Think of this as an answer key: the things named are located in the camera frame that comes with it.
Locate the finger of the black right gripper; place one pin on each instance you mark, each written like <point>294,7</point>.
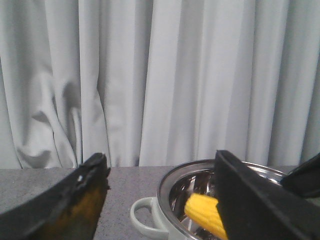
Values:
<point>304,180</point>

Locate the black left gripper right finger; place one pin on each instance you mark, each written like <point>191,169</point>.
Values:
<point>253,208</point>

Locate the white curtain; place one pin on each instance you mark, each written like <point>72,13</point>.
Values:
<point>158,82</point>

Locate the sage green electric pot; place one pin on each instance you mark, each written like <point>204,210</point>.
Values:
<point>167,208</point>

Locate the yellow corn cob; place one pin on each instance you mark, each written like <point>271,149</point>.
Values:
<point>202,209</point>

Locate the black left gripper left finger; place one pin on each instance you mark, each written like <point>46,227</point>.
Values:
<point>70,210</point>

